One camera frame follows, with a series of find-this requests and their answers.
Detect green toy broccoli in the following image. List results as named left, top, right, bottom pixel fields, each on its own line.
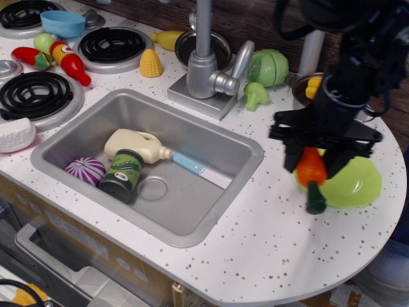
left=243, top=82, right=270, bottom=111

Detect silver metal pot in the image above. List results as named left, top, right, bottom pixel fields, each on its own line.
left=285, top=72, right=378, bottom=123

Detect white toy cauliflower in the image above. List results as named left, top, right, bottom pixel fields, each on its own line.
left=1, top=118, right=36, bottom=153

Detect green toy cabbage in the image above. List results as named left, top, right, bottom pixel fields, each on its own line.
left=245, top=49, right=289, bottom=88

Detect black front stove burner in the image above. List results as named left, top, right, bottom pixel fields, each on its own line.
left=1, top=72, right=84, bottom=132

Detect cream toy milk jug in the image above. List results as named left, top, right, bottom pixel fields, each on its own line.
left=104, top=129, right=173, bottom=164

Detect black middle stove burner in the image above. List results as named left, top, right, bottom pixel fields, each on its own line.
left=73, top=27, right=153, bottom=74

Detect light green plastic plate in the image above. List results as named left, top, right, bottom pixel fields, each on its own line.
left=293, top=155, right=383, bottom=209

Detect black stove burner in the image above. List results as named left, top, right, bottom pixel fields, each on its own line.
left=1, top=1, right=65, bottom=39
left=73, top=27, right=153, bottom=74
left=1, top=72, right=84, bottom=132

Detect blue plastic bowl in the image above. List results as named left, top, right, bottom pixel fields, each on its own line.
left=40, top=10, right=86, bottom=38

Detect red toy ketchup bottle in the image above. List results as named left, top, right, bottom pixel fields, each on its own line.
left=50, top=41, right=91, bottom=87

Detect orange toy carrot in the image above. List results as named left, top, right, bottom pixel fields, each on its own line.
left=296, top=147, right=327, bottom=215

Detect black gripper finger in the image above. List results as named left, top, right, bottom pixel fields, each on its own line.
left=326, top=149, right=357, bottom=179
left=284, top=142, right=304, bottom=173

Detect blue handled toy knife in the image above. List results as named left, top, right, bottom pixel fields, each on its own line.
left=172, top=153, right=231, bottom=189

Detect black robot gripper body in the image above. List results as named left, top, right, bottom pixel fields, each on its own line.
left=269, top=74, right=383, bottom=157

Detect yellow toy bell pepper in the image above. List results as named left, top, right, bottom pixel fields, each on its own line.
left=305, top=77, right=323, bottom=100

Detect yellow toy squash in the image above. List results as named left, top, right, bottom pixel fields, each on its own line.
left=151, top=30, right=184, bottom=51

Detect green toy apple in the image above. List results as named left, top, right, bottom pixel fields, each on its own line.
left=34, top=33, right=56, bottom=54

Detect yellow toy corn cob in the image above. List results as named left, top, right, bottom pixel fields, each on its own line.
left=139, top=49, right=163, bottom=77

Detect purple toy onion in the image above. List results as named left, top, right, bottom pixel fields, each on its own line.
left=65, top=157, right=106, bottom=187

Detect grey toy sink basin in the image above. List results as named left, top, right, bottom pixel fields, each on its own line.
left=31, top=89, right=264, bottom=248

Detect black cable loop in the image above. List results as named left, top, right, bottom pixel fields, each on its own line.
left=0, top=278, right=49, bottom=307

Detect grey toy faucet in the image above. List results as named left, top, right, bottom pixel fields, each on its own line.
left=167, top=1, right=255, bottom=120

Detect red toy chili pepper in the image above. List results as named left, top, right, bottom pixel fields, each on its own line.
left=11, top=47, right=54, bottom=71

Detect grey round stove knob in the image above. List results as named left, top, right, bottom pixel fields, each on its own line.
left=0, top=60, right=24, bottom=83

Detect green toy food can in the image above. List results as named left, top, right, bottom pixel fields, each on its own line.
left=98, top=149, right=144, bottom=203

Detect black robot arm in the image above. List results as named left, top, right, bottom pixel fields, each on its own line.
left=270, top=1, right=408, bottom=177

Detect black back stove burner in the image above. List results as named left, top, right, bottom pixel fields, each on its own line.
left=1, top=1, right=65, bottom=39

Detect grey oven door handle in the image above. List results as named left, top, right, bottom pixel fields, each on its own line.
left=14, top=224, right=93, bottom=301

